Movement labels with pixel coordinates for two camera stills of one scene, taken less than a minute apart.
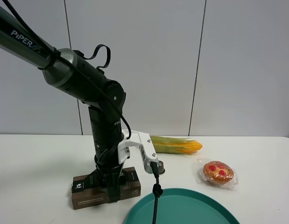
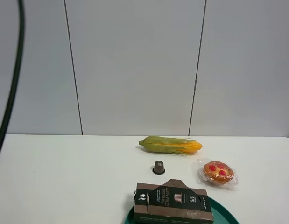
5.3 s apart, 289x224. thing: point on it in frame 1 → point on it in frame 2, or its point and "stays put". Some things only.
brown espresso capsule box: x=86 y=191 → x=172 y=202
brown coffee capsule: x=161 y=170 stays put
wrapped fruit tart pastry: x=216 y=173 stays put
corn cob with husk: x=175 y=145 stays put
